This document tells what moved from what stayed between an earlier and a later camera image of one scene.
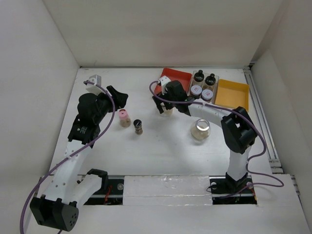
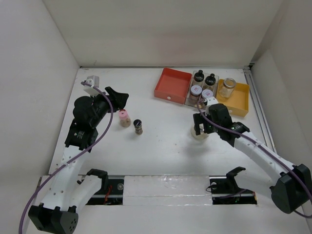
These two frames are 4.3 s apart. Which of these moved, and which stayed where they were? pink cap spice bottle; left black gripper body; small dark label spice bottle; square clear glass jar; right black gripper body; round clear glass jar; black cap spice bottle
Moved: right black gripper body; square clear glass jar
Stayed: left black gripper body; pink cap spice bottle; small dark label spice bottle; round clear glass jar; black cap spice bottle
